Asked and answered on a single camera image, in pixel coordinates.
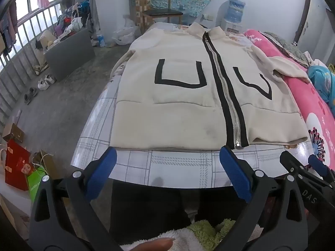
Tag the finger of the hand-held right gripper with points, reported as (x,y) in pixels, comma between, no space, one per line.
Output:
(289,166)
(318,165)

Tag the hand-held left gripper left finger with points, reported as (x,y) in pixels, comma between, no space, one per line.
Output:
(100,172)

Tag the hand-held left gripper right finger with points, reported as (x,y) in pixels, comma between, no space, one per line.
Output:
(235,172)

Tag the cream zip jacket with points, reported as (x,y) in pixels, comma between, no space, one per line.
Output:
(183,109)

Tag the pile of mixed clothes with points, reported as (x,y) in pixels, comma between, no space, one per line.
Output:
(68,21)

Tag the dark hanging clothes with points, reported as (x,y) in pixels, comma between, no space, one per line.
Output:
(7,31)

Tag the person's left hand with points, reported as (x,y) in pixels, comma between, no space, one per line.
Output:
(154,244)

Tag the brown paper bag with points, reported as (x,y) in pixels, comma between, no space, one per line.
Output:
(49,164)
(13,133)

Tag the pink floral blanket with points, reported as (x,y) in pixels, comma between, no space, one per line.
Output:
(308,102)

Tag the green paper bag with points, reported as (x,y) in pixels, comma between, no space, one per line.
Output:
(36,185)

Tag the red gift bag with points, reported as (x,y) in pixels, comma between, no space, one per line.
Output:
(17,164)

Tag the blue floral cloth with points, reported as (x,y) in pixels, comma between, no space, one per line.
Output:
(322,81)

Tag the green cloth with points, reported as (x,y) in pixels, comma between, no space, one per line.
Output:
(331,68)

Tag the pale pink cloth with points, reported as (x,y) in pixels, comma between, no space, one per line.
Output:
(318,62)

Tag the grey shoe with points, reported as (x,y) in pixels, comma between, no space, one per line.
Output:
(27,99)
(33,92)

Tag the white sneaker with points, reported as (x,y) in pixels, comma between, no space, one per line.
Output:
(42,85)
(50,79)

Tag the grey patterned pillow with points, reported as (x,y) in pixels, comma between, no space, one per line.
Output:
(288,48)

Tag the small blue packet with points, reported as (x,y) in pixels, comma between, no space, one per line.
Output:
(102,41)

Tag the white plastic bag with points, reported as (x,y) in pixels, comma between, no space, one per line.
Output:
(124,35)

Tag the metal railing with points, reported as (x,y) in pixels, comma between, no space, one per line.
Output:
(15,57)

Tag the white water dispenser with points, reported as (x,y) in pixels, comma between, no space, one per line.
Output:
(231,27)

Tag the blue water bottle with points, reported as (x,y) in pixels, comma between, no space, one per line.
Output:
(235,10)

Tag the brown checkered storage stack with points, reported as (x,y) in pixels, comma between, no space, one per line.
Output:
(138,5)

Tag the wooden chair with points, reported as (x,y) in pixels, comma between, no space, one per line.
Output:
(162,11)

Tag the door with brown frame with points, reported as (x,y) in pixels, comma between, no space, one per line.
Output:
(305,13)

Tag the wall socket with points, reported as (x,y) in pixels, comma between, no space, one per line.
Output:
(208,17)

